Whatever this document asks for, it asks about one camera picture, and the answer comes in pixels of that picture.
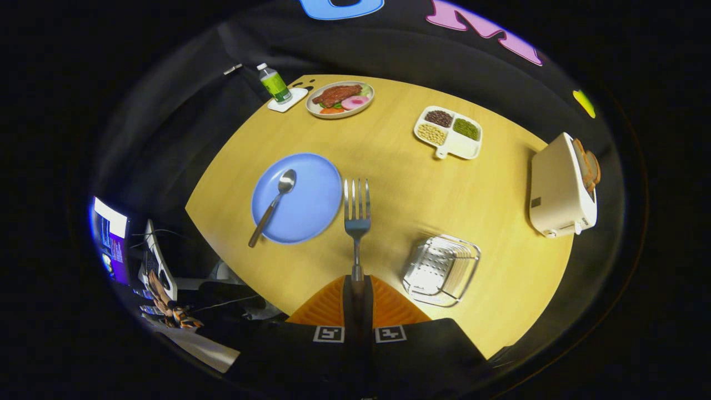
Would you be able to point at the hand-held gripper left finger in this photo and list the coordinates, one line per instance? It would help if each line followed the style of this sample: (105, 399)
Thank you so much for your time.
(350, 311)

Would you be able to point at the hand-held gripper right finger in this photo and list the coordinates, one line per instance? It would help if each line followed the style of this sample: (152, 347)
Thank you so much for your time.
(365, 311)

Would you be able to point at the blue round plate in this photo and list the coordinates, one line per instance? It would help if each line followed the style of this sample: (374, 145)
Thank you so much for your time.
(311, 200)

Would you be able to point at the orange and black device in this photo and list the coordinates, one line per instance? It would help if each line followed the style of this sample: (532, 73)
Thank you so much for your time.
(166, 300)

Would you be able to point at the pile of soy beans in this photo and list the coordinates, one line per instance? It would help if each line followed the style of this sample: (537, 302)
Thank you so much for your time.
(431, 134)

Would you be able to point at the white divided bean tray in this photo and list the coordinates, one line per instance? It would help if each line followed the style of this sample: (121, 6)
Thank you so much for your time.
(465, 149)

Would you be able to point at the white backed monitor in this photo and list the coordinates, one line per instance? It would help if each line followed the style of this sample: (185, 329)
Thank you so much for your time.
(155, 261)

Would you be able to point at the orange carrot slice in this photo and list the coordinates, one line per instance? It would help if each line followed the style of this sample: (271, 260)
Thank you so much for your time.
(331, 110)

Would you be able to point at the pile of red beans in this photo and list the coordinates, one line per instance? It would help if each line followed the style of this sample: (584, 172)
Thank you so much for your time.
(439, 118)

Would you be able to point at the pink ham slice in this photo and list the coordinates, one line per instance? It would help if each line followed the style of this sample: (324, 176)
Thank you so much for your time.
(355, 103)

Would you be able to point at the pile of green beans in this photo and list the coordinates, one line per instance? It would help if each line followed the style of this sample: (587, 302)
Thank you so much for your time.
(466, 129)

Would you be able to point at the brown steak piece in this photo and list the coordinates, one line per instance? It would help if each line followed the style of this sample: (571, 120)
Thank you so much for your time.
(336, 95)

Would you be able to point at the white round food plate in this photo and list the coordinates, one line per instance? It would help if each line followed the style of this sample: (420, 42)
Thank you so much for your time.
(366, 91)

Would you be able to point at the white square coaster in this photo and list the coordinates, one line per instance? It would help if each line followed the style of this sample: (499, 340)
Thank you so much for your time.
(298, 96)

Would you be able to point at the white toaster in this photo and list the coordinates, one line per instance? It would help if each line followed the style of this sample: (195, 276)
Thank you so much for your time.
(555, 189)

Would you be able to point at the green label water bottle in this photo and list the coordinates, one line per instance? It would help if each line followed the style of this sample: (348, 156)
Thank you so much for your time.
(276, 86)

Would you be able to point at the lit computer monitor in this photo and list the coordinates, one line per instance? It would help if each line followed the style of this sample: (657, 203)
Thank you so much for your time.
(114, 244)

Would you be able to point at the toast bread slice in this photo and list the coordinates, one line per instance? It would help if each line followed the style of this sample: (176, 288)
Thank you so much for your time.
(582, 161)
(594, 169)

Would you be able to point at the white cloth clip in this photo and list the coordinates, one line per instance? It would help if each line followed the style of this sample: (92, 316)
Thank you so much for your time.
(233, 69)

